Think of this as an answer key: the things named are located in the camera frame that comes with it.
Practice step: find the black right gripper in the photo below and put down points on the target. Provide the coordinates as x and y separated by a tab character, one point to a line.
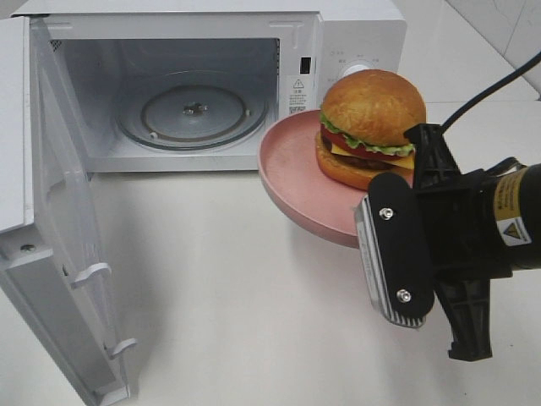
435	237

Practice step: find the toy burger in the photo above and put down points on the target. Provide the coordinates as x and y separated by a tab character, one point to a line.
363	120

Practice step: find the pink round plate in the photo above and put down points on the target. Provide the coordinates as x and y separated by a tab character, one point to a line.
293	180

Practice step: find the white microwave door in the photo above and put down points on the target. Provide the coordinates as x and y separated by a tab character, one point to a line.
52	266

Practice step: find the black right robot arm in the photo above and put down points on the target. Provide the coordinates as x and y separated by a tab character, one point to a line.
512	201

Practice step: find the upper white power knob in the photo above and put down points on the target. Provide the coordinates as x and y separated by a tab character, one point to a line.
355	67

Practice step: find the white warning label sticker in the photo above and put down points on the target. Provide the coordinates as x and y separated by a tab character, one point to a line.
298	94

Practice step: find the glass microwave turntable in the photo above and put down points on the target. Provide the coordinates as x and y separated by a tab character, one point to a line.
194	110

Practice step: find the white microwave oven body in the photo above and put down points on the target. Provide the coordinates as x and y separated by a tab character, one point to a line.
108	45

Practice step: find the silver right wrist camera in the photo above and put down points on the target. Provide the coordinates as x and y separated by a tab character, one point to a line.
373	269

